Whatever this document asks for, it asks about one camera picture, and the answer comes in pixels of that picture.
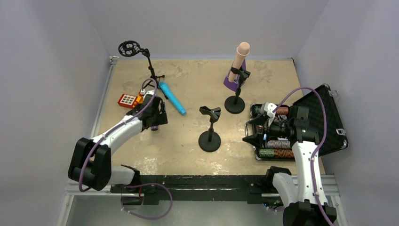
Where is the blue plastic microphone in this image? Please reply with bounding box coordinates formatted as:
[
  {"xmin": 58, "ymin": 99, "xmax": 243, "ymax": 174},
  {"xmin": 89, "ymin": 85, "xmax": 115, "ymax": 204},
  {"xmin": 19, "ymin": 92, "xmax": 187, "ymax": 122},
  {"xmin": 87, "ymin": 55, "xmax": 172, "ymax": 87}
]
[{"xmin": 159, "ymin": 81, "xmax": 186, "ymax": 115}]

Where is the black round-base stand front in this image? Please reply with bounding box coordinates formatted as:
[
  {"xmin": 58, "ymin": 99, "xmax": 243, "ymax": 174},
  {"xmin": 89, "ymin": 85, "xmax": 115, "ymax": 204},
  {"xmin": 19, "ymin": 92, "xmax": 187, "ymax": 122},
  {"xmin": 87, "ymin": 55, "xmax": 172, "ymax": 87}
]
[{"xmin": 224, "ymin": 67, "xmax": 251, "ymax": 114}]

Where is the black round-base stand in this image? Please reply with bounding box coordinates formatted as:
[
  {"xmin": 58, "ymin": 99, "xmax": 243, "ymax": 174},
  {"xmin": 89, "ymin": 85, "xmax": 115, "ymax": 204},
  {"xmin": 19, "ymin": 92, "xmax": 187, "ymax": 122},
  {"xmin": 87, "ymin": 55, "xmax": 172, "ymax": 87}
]
[
  {"xmin": 198, "ymin": 106, "xmax": 221, "ymax": 153},
  {"xmin": 224, "ymin": 67, "xmax": 251, "ymax": 114}
]

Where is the black tripod mic stand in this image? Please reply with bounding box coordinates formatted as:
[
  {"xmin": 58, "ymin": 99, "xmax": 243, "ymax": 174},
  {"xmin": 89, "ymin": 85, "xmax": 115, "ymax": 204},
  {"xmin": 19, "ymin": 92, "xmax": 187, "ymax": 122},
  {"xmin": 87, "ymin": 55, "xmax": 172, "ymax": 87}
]
[{"xmin": 118, "ymin": 40, "xmax": 169, "ymax": 100}]

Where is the pink plastic microphone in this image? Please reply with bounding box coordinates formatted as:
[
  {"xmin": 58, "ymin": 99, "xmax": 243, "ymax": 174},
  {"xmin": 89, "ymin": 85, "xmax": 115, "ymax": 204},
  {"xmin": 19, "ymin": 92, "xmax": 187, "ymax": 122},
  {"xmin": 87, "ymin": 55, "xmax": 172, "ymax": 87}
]
[{"xmin": 231, "ymin": 42, "xmax": 250, "ymax": 69}]

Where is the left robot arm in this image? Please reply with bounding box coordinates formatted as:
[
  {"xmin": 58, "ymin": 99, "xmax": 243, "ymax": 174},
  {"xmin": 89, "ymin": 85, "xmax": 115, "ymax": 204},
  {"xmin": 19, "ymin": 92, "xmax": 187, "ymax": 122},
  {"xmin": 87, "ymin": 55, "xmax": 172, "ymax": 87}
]
[{"xmin": 67, "ymin": 94, "xmax": 168, "ymax": 192}]

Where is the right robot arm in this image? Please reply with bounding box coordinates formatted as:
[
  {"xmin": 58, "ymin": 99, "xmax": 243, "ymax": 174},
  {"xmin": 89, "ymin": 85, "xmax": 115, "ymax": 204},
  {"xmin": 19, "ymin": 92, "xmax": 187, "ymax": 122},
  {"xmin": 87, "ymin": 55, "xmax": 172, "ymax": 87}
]
[{"xmin": 248, "ymin": 102, "xmax": 337, "ymax": 226}]

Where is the black poker chip case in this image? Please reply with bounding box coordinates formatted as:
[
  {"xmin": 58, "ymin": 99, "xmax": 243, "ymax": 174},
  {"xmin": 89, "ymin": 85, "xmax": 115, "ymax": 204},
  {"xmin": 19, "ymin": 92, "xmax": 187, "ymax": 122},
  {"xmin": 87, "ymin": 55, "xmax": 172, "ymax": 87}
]
[{"xmin": 244, "ymin": 84, "xmax": 349, "ymax": 161}]

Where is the green poker chip roll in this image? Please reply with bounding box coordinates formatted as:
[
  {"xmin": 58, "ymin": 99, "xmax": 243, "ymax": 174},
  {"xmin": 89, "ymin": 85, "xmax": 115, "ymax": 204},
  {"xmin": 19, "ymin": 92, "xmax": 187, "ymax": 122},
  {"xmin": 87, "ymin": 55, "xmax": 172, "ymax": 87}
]
[{"xmin": 258, "ymin": 149, "xmax": 275, "ymax": 158}]

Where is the red poker chip roll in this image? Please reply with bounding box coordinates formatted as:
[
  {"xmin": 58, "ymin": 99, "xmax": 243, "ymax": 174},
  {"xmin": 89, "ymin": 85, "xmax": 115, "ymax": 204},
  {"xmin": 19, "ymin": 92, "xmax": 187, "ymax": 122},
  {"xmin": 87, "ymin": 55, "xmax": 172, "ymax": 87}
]
[{"xmin": 274, "ymin": 149, "xmax": 294, "ymax": 159}]

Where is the red yellow toy block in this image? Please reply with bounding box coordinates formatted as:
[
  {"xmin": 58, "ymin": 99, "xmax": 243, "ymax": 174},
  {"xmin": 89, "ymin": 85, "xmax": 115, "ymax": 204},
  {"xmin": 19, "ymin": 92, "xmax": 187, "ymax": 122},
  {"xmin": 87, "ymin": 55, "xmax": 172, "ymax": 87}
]
[{"xmin": 118, "ymin": 94, "xmax": 143, "ymax": 109}]

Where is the purple metronome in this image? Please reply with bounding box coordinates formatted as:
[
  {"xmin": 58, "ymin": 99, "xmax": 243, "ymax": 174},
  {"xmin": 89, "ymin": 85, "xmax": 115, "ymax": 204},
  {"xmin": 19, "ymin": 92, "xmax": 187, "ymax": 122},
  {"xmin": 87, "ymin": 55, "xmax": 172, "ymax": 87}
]
[{"xmin": 223, "ymin": 59, "xmax": 246, "ymax": 91}]

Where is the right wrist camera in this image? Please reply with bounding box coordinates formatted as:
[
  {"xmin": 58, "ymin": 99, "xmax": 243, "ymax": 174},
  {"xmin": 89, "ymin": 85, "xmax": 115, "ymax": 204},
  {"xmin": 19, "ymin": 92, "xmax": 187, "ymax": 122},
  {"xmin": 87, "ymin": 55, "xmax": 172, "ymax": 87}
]
[{"xmin": 260, "ymin": 102, "xmax": 277, "ymax": 127}]

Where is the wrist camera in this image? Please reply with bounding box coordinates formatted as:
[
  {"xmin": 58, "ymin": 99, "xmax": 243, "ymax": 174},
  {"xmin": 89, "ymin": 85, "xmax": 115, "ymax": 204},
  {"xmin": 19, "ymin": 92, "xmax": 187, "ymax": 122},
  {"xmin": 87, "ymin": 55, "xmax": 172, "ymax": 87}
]
[
  {"xmin": 260, "ymin": 102, "xmax": 277, "ymax": 127},
  {"xmin": 139, "ymin": 89, "xmax": 157, "ymax": 99}
]

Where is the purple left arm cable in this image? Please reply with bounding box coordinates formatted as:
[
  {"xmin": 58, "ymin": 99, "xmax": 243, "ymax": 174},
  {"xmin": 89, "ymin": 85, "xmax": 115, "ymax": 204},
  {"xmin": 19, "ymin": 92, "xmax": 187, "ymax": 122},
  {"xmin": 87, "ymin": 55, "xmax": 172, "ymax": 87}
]
[{"xmin": 78, "ymin": 78, "xmax": 159, "ymax": 193}]

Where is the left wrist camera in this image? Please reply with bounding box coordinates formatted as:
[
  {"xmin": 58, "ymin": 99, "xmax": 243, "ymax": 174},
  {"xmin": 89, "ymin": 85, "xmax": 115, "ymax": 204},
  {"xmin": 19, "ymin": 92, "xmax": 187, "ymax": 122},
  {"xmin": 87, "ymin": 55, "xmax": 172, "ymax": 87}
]
[{"xmin": 139, "ymin": 89, "xmax": 157, "ymax": 99}]

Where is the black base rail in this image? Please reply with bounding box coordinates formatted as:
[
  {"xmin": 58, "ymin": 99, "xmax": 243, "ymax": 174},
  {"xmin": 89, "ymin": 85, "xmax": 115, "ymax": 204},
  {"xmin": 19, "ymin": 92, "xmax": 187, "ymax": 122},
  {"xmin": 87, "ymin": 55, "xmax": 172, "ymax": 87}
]
[{"xmin": 67, "ymin": 173, "xmax": 339, "ymax": 207}]

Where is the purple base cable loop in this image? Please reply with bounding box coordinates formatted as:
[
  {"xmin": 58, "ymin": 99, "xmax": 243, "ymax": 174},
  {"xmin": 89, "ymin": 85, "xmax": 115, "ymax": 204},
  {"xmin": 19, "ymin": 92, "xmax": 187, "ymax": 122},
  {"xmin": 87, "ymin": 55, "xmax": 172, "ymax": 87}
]
[{"xmin": 120, "ymin": 183, "xmax": 173, "ymax": 220}]

